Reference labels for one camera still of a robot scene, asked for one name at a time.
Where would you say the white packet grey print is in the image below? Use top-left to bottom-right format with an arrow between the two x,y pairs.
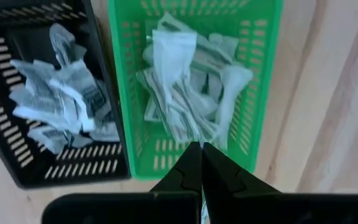
79,82 -> 113,118
87,119 -> 121,143
9,58 -> 58,91
48,60 -> 98,94
48,23 -> 86,68
12,90 -> 83,133
26,126 -> 74,156

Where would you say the black plastic basket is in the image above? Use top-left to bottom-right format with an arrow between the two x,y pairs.
0,0 -> 132,190

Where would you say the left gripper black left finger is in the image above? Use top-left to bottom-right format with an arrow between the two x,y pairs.
42,141 -> 203,224

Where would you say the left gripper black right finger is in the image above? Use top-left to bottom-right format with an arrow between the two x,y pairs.
202,141 -> 358,224

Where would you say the green plastic basket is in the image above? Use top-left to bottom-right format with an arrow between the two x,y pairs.
106,0 -> 285,182

